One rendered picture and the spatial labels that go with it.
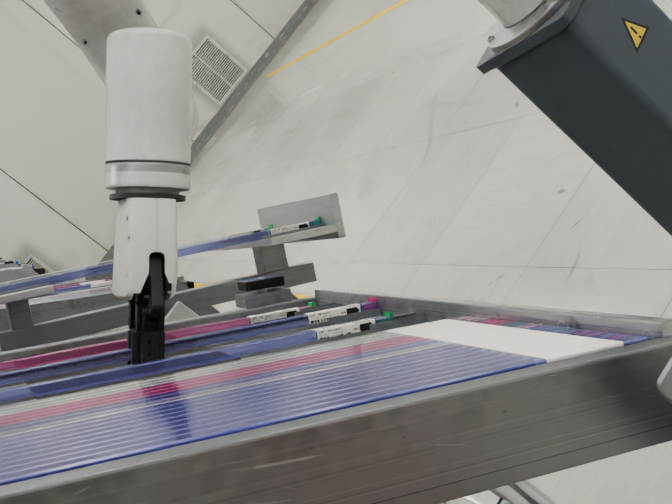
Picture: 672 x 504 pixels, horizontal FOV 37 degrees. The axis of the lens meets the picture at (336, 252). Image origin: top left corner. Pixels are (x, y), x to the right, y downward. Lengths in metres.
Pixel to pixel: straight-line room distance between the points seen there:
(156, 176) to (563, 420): 0.51
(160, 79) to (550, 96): 0.69
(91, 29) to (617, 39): 0.73
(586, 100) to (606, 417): 0.90
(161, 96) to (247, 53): 8.15
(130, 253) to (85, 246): 7.71
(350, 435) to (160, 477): 0.11
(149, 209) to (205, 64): 8.05
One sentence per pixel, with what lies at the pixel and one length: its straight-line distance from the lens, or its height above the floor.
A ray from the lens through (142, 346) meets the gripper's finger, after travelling 1.01.
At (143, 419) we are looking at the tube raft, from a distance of 0.66.
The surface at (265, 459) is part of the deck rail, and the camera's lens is 0.55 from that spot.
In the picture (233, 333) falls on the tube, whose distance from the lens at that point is 1.04.
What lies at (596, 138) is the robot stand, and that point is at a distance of 1.55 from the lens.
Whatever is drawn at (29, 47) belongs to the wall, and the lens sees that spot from 8.80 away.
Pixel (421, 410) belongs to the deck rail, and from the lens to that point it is 0.58.
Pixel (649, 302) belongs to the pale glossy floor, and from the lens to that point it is 2.13.
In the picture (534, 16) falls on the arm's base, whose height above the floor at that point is 0.71.
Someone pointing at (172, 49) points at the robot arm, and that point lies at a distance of 1.01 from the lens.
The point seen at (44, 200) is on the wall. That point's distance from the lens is 8.66.
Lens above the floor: 1.11
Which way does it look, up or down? 17 degrees down
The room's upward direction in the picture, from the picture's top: 50 degrees counter-clockwise
